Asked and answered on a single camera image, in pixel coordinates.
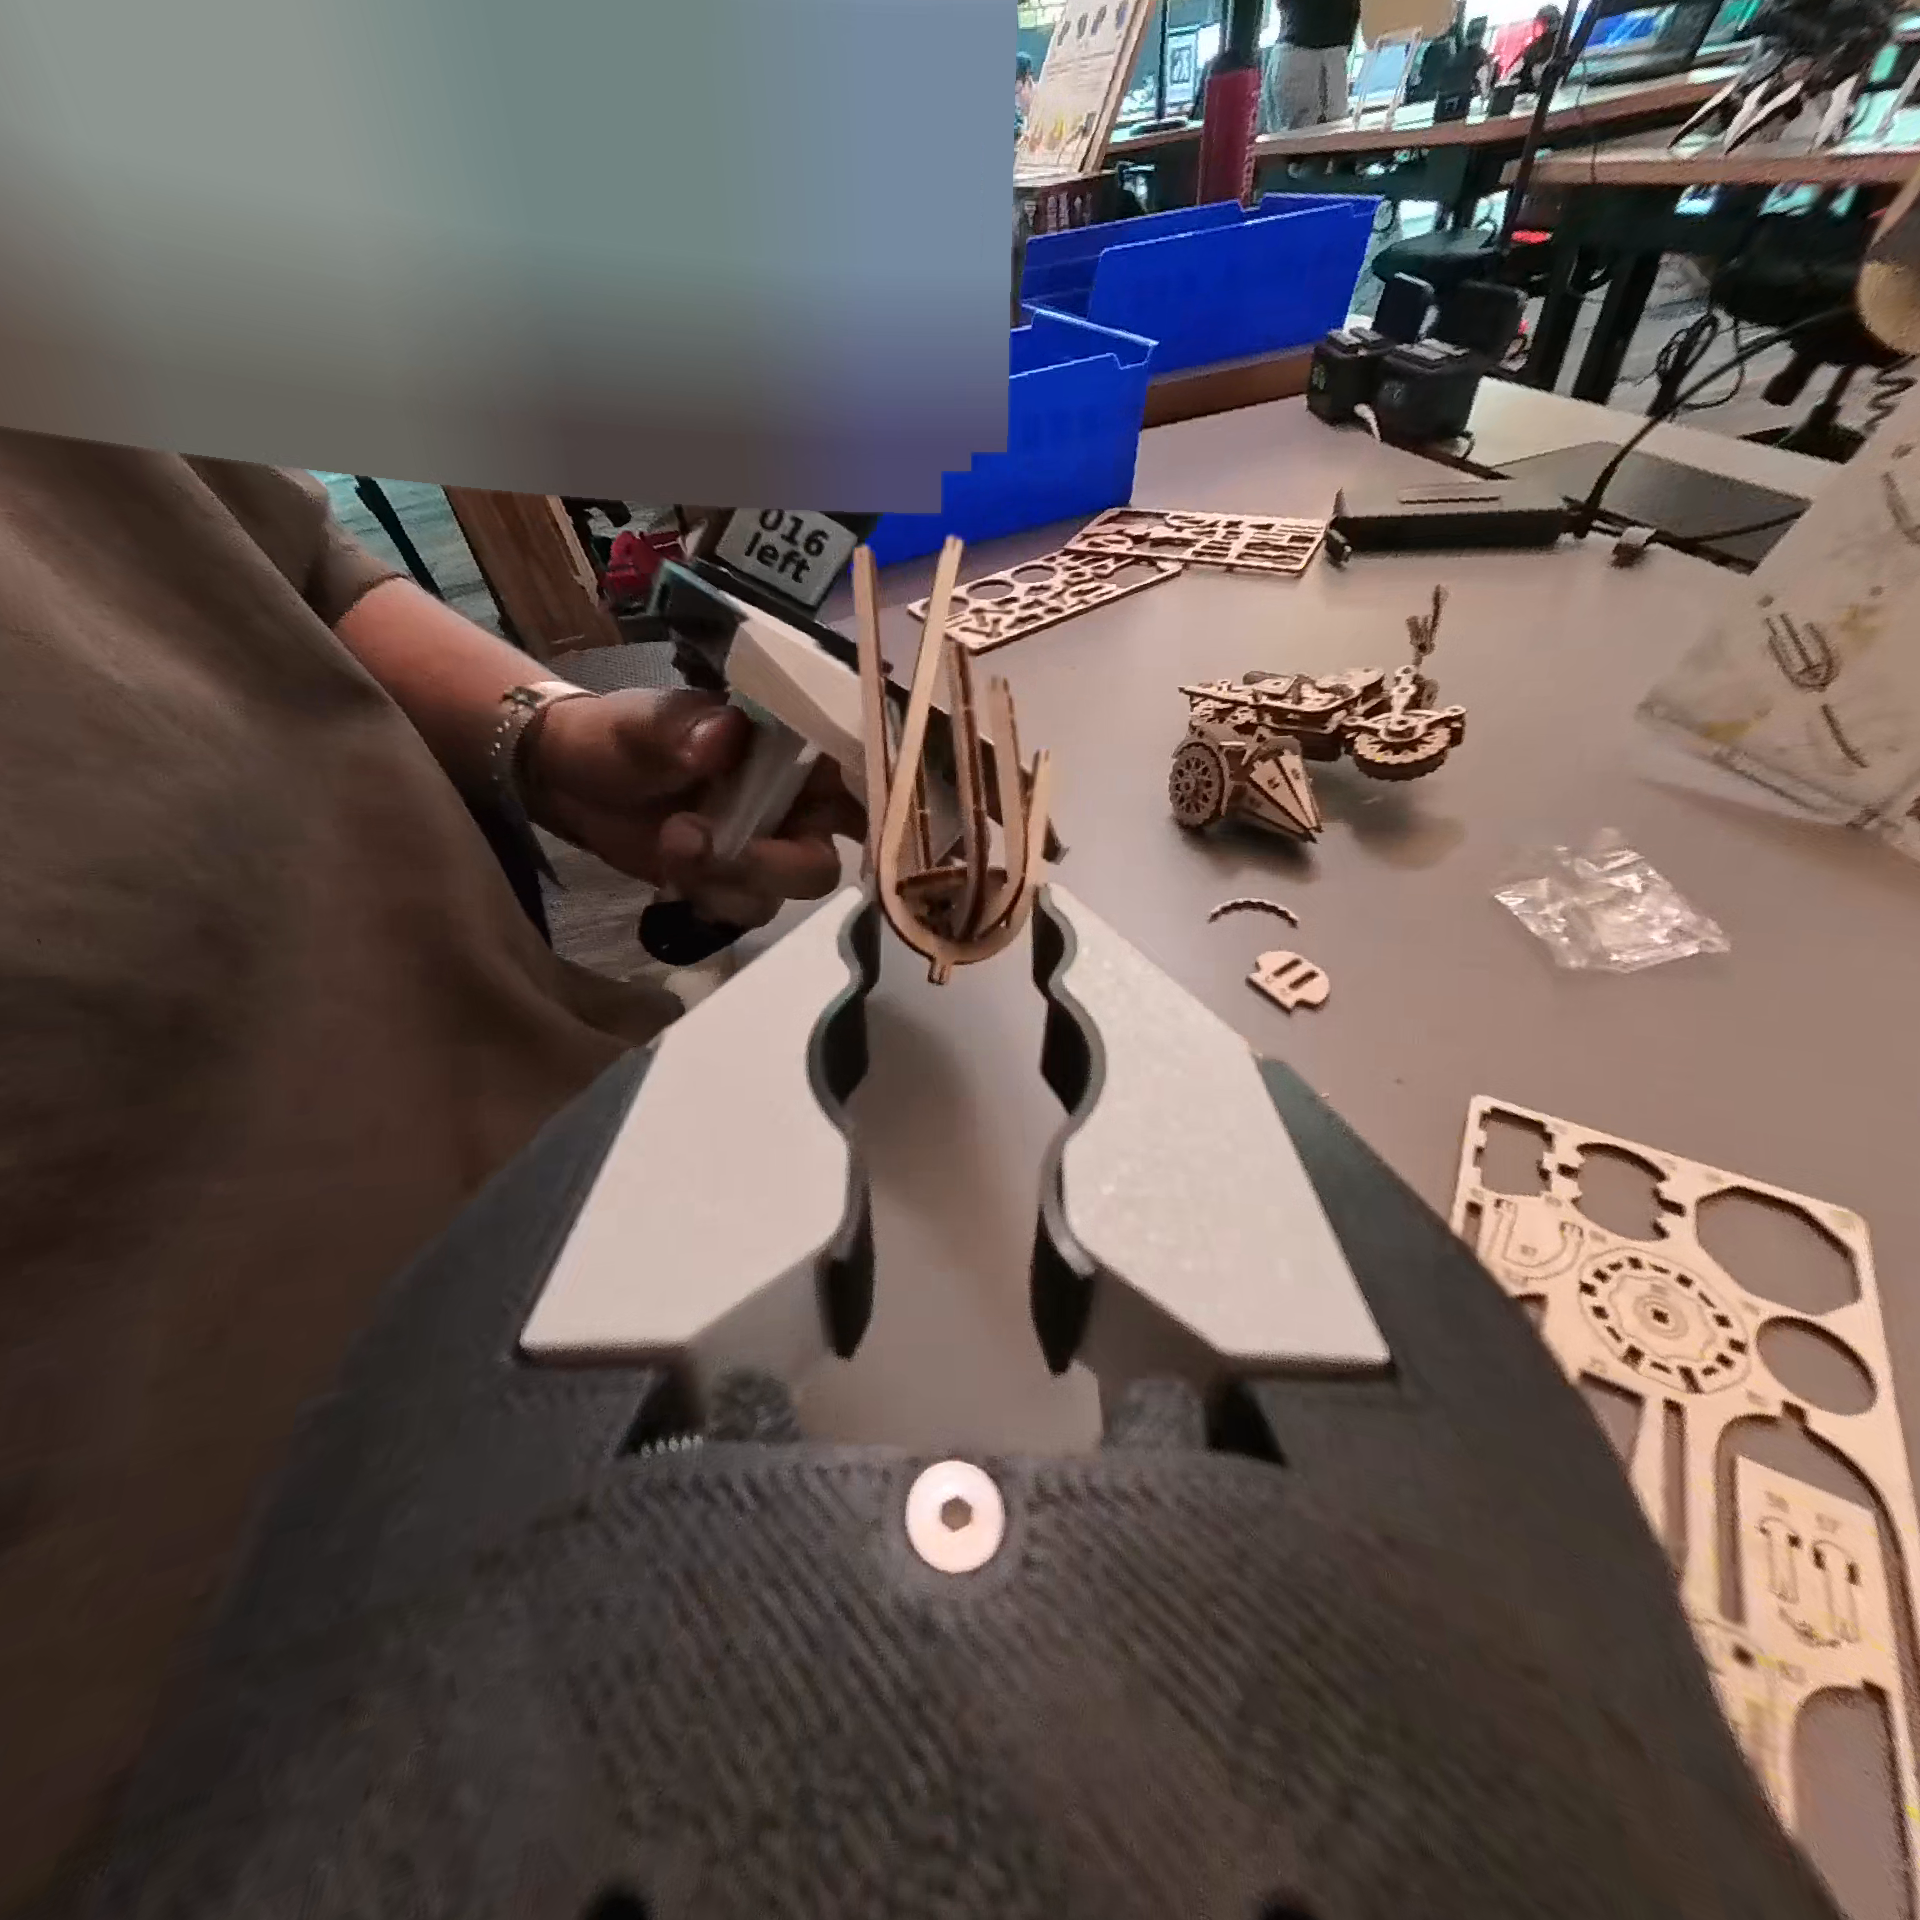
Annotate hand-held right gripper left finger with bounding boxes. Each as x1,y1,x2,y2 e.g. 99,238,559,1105
517,885,886,1407

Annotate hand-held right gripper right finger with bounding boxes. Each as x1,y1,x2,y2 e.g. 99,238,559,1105
1027,882,1396,1394

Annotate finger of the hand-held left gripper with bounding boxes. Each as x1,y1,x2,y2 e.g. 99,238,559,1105
727,610,905,771

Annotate wooden model frame assembly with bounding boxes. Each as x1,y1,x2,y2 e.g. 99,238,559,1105
852,535,1069,988

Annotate person's left forearm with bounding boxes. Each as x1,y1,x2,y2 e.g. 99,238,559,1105
327,575,559,842

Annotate grey desk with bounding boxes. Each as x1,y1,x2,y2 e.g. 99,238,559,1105
661,351,1920,1920

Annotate wooden office desk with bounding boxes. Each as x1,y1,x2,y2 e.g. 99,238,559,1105
1253,67,1920,196

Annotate person's left hand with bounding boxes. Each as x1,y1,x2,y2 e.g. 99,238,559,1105
526,691,876,932

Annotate wooden cabinet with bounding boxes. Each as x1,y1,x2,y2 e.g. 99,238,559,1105
447,486,619,657

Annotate beige wrist watch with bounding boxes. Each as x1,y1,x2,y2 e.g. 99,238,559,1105
492,678,601,811

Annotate wooden part sheet round holes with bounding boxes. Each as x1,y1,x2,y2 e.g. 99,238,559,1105
908,543,1193,657

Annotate blue plastic bin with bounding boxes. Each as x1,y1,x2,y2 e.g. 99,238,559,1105
1020,191,1384,379
870,306,1160,567

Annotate wooden motorcycle model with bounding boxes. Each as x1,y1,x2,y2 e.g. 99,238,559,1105
1171,585,1470,845

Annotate narrow wooden part sheet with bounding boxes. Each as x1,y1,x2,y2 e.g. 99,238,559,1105
1063,508,1332,575

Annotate wooden part sheet gear pattern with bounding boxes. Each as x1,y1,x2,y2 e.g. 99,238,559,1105
1447,1094,1920,1863

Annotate crumpled clear plastic wrap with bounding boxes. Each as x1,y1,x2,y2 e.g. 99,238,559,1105
1492,833,1731,972

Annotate black battery charger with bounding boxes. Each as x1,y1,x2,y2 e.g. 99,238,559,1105
1307,334,1390,425
1371,343,1479,446

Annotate long black flat box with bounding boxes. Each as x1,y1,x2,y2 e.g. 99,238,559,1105
1328,481,1576,564

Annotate printed poster board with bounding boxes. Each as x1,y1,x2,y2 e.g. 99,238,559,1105
1016,0,1153,179

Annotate printed instruction paper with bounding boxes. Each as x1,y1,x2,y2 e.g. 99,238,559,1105
1639,351,1920,845

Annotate black laptop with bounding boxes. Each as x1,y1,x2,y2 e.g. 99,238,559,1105
1499,439,1813,571

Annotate red post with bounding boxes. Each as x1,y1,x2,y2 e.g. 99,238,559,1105
1199,53,1263,213

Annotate black cable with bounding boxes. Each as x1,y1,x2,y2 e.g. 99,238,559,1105
1567,306,1846,542

